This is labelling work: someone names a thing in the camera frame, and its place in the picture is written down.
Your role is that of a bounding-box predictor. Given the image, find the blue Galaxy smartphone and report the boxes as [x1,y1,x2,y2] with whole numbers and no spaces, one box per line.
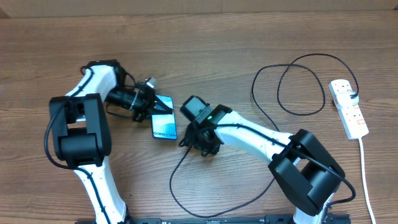
[151,95,178,140]

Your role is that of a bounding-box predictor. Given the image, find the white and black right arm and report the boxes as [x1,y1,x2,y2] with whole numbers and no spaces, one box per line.
[180,95,345,223]

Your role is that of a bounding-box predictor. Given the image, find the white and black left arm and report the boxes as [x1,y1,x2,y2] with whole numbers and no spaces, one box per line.
[44,59,173,224]

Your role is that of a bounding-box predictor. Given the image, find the white charger plug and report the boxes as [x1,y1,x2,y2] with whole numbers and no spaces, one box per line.
[334,91,359,110]

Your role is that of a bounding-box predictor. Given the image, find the white power strip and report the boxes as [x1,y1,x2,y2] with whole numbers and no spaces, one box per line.
[328,79,369,139]

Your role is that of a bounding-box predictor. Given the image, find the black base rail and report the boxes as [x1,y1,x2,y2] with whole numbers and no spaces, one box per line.
[74,213,352,224]

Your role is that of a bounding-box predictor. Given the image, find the white power strip cord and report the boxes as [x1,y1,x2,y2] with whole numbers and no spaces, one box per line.
[358,138,377,224]

